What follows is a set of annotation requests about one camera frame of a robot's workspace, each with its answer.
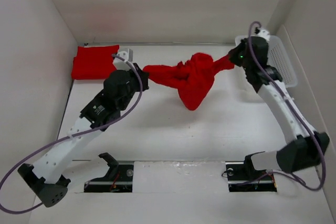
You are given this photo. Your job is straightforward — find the white perforated plastic basket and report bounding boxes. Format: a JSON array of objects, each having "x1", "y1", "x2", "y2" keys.
[{"x1": 235, "y1": 35, "x2": 298, "y2": 93}]

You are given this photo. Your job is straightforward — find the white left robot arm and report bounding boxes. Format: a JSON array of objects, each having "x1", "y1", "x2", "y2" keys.
[{"x1": 18, "y1": 63, "x2": 149, "y2": 208}]

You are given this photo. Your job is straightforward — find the folded red t shirt stack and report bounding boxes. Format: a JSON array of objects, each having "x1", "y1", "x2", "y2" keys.
[{"x1": 71, "y1": 45, "x2": 119, "y2": 80}]

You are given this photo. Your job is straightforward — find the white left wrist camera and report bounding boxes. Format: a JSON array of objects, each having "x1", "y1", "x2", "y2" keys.
[{"x1": 113, "y1": 48, "x2": 133, "y2": 71}]

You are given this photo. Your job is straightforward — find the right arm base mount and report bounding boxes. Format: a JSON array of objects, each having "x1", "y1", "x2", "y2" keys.
[{"x1": 222, "y1": 161, "x2": 277, "y2": 193}]

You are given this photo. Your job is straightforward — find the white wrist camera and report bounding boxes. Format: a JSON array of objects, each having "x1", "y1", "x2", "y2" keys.
[
  {"x1": 255, "y1": 26, "x2": 270, "y2": 42},
  {"x1": 113, "y1": 48, "x2": 133, "y2": 71}
]

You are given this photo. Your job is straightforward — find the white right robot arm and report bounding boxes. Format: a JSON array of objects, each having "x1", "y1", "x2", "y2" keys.
[{"x1": 229, "y1": 36, "x2": 330, "y2": 173}]

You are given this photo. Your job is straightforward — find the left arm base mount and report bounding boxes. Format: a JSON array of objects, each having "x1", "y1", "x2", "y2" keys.
[{"x1": 83, "y1": 162, "x2": 134, "y2": 193}]

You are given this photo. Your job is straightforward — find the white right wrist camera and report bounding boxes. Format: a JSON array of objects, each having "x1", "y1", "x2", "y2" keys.
[{"x1": 255, "y1": 26, "x2": 270, "y2": 42}]

